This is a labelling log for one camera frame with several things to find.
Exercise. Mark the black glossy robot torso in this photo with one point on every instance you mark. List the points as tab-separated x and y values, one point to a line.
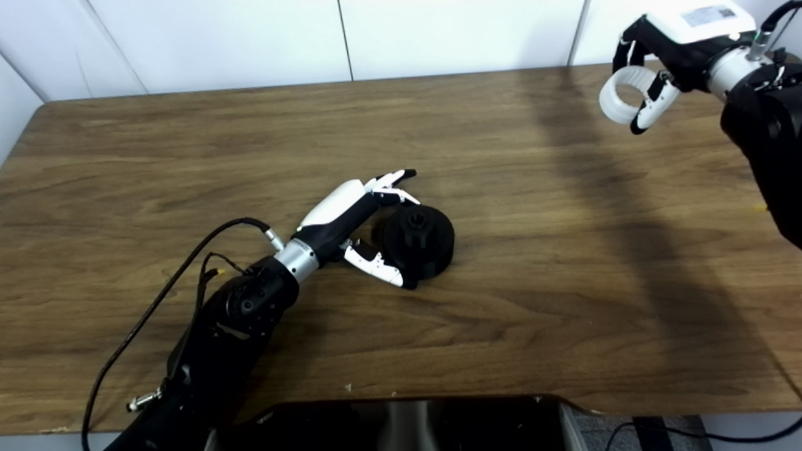
313	426

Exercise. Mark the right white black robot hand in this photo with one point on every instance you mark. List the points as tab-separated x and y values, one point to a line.
695	31

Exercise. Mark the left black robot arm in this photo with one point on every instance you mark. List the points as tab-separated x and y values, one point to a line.
232	332

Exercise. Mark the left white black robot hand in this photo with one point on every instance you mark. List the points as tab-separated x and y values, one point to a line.
338	207

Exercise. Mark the round black part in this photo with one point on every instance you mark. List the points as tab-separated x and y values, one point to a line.
432	247

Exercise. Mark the black table foot bar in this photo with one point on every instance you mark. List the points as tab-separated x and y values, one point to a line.
651	438

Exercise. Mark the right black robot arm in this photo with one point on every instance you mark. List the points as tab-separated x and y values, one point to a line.
770	138

